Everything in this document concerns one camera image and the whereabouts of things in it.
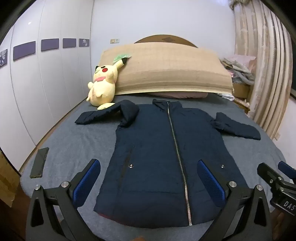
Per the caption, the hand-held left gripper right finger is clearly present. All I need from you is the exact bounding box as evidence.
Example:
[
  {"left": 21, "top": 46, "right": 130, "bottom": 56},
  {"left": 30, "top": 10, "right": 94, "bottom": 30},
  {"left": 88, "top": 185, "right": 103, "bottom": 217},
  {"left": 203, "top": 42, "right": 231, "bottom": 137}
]
[{"left": 197, "top": 159, "right": 273, "bottom": 241}]

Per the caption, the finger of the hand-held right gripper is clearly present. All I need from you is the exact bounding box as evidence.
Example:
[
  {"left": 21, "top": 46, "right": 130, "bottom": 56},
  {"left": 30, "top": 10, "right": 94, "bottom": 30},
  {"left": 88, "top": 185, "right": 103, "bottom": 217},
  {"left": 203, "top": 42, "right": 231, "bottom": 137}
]
[
  {"left": 257, "top": 163, "right": 287, "bottom": 186},
  {"left": 278, "top": 161, "right": 296, "bottom": 180}
]

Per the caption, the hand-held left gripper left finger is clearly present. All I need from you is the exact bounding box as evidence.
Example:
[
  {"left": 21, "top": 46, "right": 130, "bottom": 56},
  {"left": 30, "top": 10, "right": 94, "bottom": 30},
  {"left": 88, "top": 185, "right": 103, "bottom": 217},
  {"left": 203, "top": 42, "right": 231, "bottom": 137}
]
[{"left": 26, "top": 159, "right": 101, "bottom": 241}]

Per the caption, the navy blue zip jacket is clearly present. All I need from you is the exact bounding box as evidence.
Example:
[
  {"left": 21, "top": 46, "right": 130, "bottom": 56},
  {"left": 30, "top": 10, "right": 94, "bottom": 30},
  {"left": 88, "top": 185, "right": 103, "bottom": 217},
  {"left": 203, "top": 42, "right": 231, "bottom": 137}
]
[{"left": 75, "top": 99, "right": 261, "bottom": 229}]

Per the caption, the pile of clothes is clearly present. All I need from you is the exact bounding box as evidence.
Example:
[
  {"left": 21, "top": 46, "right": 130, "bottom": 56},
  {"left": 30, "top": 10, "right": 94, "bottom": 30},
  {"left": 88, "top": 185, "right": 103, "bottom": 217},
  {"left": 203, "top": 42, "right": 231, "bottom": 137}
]
[{"left": 220, "top": 55, "right": 257, "bottom": 85}]

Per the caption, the grey bed sheet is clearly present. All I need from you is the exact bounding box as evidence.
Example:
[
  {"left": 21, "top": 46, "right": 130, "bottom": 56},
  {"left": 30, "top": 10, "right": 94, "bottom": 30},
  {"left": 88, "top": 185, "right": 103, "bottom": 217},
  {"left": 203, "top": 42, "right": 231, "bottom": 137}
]
[{"left": 20, "top": 93, "right": 287, "bottom": 241}]

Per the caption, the black smartphone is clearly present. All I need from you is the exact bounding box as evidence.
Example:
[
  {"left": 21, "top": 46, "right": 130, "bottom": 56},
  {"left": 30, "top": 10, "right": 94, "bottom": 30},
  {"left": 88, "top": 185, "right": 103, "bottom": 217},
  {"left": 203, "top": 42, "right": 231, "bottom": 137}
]
[{"left": 30, "top": 147, "right": 49, "bottom": 179}]

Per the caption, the small cardboard box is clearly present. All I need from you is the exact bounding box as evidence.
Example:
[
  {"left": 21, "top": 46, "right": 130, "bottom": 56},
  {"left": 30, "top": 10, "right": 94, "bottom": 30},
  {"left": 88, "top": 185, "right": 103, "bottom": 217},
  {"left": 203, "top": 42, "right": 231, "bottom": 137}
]
[{"left": 232, "top": 82, "right": 250, "bottom": 99}]

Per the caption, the yellow plush toy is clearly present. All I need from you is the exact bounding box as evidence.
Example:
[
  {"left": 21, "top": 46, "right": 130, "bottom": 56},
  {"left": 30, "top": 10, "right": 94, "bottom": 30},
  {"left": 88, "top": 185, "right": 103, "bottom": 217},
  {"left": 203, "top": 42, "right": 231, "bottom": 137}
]
[{"left": 86, "top": 57, "right": 128, "bottom": 110}]

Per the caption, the white wardrobe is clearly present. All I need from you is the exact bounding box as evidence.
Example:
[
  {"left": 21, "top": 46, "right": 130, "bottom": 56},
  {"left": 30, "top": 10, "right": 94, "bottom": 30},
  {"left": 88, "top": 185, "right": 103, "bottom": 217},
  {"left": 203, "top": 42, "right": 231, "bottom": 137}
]
[{"left": 0, "top": 0, "right": 94, "bottom": 172}]

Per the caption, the beige curtain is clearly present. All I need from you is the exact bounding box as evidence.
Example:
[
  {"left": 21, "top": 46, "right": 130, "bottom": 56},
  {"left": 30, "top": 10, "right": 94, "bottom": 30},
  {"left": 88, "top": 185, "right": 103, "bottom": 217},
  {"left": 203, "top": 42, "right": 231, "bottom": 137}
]
[{"left": 231, "top": 0, "right": 294, "bottom": 139}]

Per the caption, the wooden headboard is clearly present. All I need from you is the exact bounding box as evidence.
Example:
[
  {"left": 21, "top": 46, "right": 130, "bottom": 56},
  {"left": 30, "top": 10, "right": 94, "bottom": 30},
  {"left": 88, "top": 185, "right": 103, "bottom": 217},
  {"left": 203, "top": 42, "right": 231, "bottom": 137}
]
[
  {"left": 134, "top": 35, "right": 199, "bottom": 48},
  {"left": 98, "top": 43, "right": 234, "bottom": 95}
]

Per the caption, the green patterned cloth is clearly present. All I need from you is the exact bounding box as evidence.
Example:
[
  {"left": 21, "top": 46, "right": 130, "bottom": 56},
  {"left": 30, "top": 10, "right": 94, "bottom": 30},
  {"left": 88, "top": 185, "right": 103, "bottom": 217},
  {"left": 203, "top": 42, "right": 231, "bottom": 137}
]
[{"left": 112, "top": 53, "right": 132, "bottom": 63}]

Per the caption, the plain purple panel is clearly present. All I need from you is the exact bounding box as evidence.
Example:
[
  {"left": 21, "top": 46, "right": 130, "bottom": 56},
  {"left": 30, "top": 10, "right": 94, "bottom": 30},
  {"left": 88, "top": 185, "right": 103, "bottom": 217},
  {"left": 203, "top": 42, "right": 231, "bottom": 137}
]
[
  {"left": 41, "top": 38, "right": 59, "bottom": 52},
  {"left": 63, "top": 38, "right": 77, "bottom": 49},
  {"left": 13, "top": 41, "right": 36, "bottom": 61}
]

